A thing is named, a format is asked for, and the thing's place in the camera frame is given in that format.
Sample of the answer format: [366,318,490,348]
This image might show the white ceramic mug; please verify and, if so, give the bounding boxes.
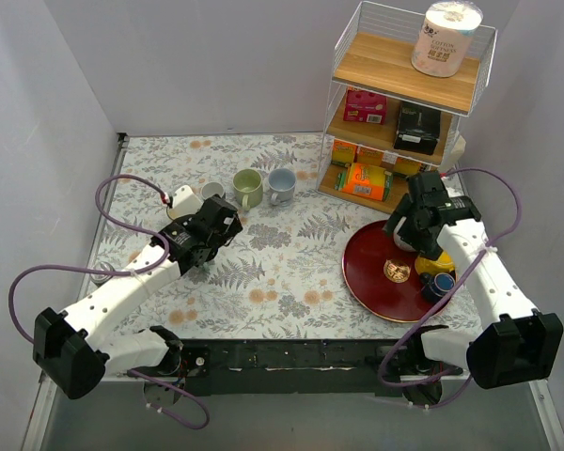
[200,181,226,200]

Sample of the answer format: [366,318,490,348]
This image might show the pale green tall mug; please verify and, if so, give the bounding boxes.
[232,168,263,211]

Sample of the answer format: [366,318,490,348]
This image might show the yellow mug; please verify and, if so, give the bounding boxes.
[415,251,455,275]

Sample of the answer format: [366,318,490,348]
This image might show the dark blue mug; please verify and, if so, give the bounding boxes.
[419,272,456,303]

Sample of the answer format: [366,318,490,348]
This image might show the white ribbed mug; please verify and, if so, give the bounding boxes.
[268,168,297,206]

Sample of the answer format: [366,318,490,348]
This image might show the white speckled mug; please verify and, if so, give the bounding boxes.
[393,231,415,252]

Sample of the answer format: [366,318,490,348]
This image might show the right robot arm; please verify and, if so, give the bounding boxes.
[378,171,564,389]

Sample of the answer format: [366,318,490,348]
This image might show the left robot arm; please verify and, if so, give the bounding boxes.
[33,195,243,399]

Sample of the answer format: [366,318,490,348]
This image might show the orange sponge box right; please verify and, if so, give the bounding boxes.
[392,157,426,179]

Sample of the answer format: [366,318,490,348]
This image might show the orange sponge box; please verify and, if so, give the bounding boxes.
[392,157,426,179]
[356,147,384,166]

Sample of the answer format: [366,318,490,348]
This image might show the red round tray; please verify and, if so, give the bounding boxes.
[342,220,440,323]

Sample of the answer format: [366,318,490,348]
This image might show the orange sponge box middle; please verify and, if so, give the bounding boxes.
[356,147,384,166]

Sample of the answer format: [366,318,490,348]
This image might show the floral table mat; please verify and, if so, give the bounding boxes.
[73,133,494,341]

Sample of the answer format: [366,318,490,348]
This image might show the black box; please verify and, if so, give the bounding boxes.
[393,101,441,155]

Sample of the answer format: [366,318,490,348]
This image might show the orange yellow sponge pack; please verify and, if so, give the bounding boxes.
[331,139,358,166]

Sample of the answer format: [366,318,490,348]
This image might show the pink sponge box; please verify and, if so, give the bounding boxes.
[343,88,387,125]

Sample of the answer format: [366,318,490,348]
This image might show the dark drink can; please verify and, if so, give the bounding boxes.
[89,261,115,287]

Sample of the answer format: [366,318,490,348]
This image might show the toilet paper roll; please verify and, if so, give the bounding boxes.
[411,1,483,78]

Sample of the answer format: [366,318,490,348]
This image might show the white wire wooden shelf rack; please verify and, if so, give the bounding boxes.
[317,1,497,212]

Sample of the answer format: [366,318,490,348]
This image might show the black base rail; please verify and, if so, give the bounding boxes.
[126,335,457,399]

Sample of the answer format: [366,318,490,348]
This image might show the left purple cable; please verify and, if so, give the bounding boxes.
[7,174,211,430]

